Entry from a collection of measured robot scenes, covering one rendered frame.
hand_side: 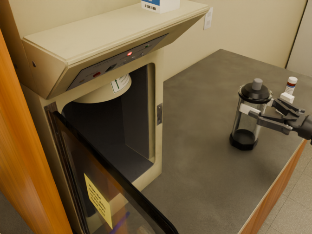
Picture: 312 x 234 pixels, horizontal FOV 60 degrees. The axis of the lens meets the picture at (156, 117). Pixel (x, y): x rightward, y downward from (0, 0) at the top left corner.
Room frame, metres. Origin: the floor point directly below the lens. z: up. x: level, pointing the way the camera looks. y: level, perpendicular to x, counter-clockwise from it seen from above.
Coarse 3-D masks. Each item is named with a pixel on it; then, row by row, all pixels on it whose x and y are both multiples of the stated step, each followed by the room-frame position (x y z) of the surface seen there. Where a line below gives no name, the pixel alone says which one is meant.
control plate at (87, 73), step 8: (152, 40) 0.45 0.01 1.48; (160, 40) 0.49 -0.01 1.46; (136, 48) 0.43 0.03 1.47; (144, 48) 0.46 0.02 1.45; (152, 48) 0.51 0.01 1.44; (120, 56) 0.40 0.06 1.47; (128, 56) 0.44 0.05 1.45; (136, 56) 0.48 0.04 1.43; (96, 64) 0.36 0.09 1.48; (104, 64) 0.39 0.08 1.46; (112, 64) 0.42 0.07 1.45; (120, 64) 0.45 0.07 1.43; (80, 72) 0.34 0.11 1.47; (88, 72) 0.37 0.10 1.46; (96, 72) 0.40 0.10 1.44; (104, 72) 0.43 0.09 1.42; (80, 80) 0.38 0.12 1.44; (88, 80) 0.41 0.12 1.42
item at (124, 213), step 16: (64, 128) 0.33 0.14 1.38; (64, 144) 0.35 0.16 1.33; (80, 144) 0.29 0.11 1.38; (80, 160) 0.30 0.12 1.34; (96, 160) 0.25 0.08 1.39; (80, 176) 0.31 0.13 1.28; (96, 176) 0.26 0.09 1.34; (112, 176) 0.22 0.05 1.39; (80, 192) 0.33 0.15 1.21; (112, 192) 0.23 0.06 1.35; (128, 192) 0.20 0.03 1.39; (96, 208) 0.28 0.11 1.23; (112, 208) 0.23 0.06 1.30; (128, 208) 0.20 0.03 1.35; (144, 208) 0.18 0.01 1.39; (96, 224) 0.30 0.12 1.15; (112, 224) 0.24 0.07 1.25; (128, 224) 0.20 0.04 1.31; (144, 224) 0.18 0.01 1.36; (160, 224) 0.16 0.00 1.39
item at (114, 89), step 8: (120, 80) 0.54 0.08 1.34; (128, 80) 0.56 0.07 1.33; (104, 88) 0.51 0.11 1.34; (112, 88) 0.52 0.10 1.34; (120, 88) 0.53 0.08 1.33; (128, 88) 0.55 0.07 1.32; (88, 96) 0.49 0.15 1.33; (96, 96) 0.50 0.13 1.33; (104, 96) 0.50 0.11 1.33; (112, 96) 0.51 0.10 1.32
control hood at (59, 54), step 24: (72, 24) 0.43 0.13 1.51; (96, 24) 0.43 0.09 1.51; (120, 24) 0.43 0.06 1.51; (144, 24) 0.43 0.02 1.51; (168, 24) 0.44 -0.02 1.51; (192, 24) 0.55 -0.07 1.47; (24, 48) 0.37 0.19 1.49; (48, 48) 0.33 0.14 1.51; (72, 48) 0.33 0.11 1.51; (96, 48) 0.34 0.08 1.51; (120, 48) 0.37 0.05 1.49; (48, 72) 0.33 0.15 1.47; (72, 72) 0.33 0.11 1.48; (48, 96) 0.36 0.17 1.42
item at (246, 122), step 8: (240, 88) 0.79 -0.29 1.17; (248, 104) 0.73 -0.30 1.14; (256, 104) 0.72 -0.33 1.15; (264, 104) 0.73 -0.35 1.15; (240, 112) 0.74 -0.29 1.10; (264, 112) 0.74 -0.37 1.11; (240, 120) 0.74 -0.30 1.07; (248, 120) 0.72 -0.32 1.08; (256, 120) 0.72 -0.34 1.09; (240, 128) 0.73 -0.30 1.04; (248, 128) 0.72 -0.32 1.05; (256, 128) 0.72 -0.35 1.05; (232, 136) 0.76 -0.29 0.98; (240, 136) 0.73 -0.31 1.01; (248, 136) 0.72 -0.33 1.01; (256, 136) 0.73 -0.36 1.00
